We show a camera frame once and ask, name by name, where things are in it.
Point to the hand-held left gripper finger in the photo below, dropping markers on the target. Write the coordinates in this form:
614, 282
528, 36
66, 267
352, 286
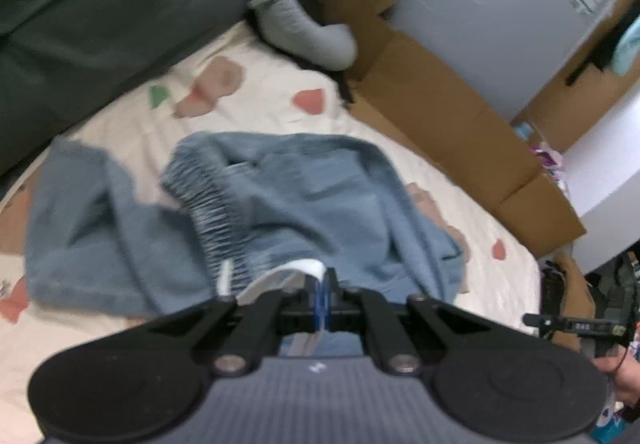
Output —
328, 299
317, 304

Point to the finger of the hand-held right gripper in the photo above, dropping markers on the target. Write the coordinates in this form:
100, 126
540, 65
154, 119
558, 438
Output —
575, 324

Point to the blue denim pants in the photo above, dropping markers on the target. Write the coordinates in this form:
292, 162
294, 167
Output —
310, 194

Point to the person's right hand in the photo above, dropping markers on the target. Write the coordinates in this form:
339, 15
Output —
627, 381

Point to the flat brown cardboard sheet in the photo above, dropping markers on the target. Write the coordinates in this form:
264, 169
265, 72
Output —
440, 124

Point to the tall cardboard box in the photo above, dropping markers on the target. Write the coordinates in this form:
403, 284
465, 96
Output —
565, 109

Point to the cream printed bed sheet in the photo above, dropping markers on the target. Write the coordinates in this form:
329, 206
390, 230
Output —
260, 89

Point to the teal cloth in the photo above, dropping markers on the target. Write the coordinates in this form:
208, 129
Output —
629, 47

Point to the grey neck pillow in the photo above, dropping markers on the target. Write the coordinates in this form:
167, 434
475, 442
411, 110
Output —
285, 19

